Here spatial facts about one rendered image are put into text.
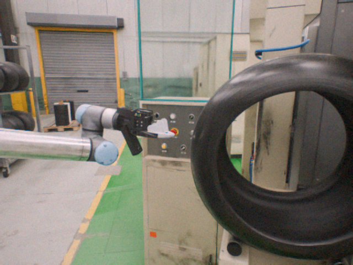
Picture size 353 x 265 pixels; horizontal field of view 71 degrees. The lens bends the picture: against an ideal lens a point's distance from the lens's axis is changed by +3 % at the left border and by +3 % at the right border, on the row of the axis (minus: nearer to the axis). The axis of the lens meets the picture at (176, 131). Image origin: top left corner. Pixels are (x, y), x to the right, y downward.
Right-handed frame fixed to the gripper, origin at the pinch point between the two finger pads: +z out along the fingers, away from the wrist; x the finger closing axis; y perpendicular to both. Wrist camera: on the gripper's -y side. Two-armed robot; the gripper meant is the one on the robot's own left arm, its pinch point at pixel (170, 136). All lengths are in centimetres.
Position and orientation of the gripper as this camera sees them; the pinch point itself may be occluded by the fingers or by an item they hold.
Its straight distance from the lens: 81.8
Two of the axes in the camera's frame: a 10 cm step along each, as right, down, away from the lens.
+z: 9.5, 1.8, -2.4
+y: 1.1, -9.6, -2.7
